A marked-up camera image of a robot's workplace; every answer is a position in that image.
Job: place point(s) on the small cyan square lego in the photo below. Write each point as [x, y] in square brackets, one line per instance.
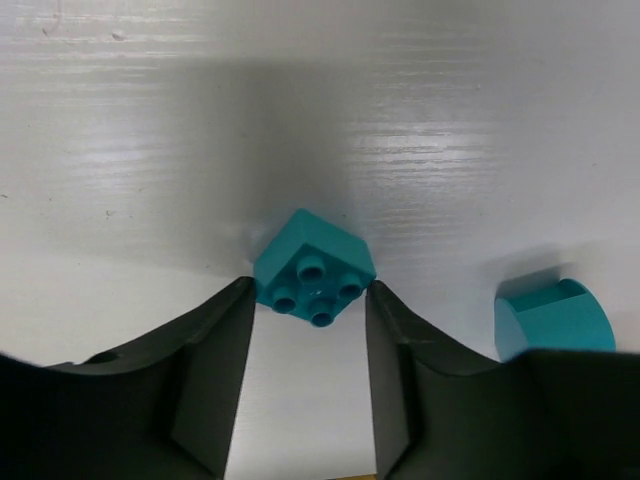
[312, 270]

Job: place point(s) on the cyan curved lego brick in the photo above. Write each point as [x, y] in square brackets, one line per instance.
[564, 316]

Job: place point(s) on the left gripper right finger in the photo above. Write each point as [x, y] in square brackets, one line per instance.
[443, 411]

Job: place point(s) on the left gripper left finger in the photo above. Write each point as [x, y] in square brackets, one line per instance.
[162, 406]

